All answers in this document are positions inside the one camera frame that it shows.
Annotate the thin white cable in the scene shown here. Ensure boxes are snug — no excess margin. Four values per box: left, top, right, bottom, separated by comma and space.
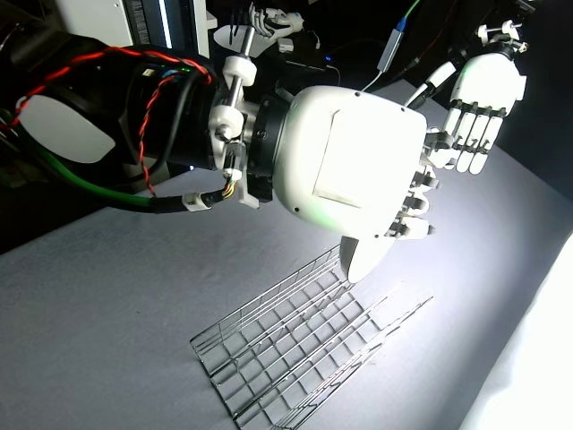
360, 69, 386, 95

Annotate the grey usb adapter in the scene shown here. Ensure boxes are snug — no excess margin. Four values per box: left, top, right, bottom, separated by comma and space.
377, 27, 404, 73

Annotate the grey table cloth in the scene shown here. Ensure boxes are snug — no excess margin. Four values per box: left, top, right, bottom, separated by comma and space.
0, 82, 573, 430

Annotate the black box with blue light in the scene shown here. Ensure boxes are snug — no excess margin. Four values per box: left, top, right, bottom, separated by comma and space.
268, 42, 341, 75

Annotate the thick green cable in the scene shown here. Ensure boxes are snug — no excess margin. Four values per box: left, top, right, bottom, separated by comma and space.
0, 107, 156, 208

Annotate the white skeleton hand model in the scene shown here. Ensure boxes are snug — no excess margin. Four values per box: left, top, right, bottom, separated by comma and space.
248, 0, 304, 39

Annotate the red black twisted cable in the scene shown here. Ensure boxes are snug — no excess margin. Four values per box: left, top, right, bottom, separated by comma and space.
0, 47, 215, 196

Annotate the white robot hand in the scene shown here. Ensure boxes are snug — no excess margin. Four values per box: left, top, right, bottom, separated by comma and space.
404, 51, 528, 176
270, 84, 458, 285

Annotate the metal wire dish rack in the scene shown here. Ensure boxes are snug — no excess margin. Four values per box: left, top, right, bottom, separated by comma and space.
188, 244, 435, 430

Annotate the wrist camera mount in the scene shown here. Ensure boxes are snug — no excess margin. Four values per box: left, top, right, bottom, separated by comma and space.
239, 172, 275, 211

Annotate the white flat board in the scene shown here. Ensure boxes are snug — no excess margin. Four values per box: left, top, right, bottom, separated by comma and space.
212, 24, 278, 59

